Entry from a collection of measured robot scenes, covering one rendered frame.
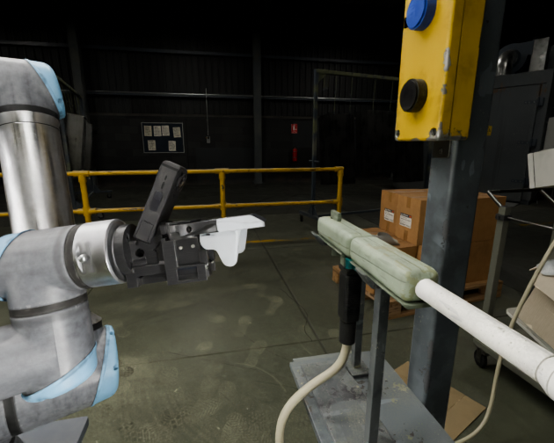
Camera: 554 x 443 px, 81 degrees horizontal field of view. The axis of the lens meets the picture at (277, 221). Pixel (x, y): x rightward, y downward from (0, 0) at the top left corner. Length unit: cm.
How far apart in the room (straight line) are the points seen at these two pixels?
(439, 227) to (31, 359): 63
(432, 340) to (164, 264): 50
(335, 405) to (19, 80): 89
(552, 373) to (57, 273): 50
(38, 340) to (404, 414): 62
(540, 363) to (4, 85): 91
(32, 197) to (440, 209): 77
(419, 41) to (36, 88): 73
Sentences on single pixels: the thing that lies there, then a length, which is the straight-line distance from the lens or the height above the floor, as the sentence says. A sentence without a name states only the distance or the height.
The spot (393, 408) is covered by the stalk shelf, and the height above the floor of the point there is 79.
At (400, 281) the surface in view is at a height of 113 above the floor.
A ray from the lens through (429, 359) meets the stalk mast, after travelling 73.
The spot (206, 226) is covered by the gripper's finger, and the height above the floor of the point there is 119.
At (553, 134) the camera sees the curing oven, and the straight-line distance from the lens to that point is 888.
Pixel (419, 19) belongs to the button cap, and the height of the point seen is 146.
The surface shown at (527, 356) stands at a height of 113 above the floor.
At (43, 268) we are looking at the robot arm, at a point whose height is 113.
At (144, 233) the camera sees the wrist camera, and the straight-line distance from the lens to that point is 47.
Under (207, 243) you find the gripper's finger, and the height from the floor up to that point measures 117.
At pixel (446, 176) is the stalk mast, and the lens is 62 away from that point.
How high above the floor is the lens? 129
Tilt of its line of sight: 13 degrees down
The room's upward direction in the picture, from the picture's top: straight up
